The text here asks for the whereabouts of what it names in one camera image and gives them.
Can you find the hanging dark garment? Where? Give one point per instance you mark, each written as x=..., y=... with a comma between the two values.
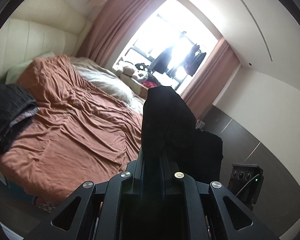
x=161, y=62
x=195, y=60

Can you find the brown blanket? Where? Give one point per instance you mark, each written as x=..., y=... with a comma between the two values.
x=77, y=130

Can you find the bear print cushion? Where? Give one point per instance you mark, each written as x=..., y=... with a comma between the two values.
x=137, y=87

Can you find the cream padded headboard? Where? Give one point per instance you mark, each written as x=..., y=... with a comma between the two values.
x=40, y=37

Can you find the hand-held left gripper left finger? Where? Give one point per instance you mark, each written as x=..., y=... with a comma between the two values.
x=138, y=172

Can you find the white rack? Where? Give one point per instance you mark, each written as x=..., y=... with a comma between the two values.
x=200, y=125

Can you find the bright window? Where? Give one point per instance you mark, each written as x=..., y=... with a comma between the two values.
x=165, y=30

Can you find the stack of folded dark clothes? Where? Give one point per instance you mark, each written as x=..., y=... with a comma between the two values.
x=10, y=115

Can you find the beige plush toy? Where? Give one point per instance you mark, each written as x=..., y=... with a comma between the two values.
x=126, y=70

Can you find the red cloth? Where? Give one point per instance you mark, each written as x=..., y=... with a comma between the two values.
x=151, y=83

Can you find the black and white plush toy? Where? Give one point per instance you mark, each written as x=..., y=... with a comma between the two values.
x=143, y=71

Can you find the black pants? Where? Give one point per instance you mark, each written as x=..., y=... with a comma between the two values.
x=165, y=120

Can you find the pale green pillow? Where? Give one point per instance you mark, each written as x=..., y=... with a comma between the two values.
x=27, y=65

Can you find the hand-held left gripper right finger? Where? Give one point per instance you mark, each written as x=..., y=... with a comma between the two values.
x=165, y=177

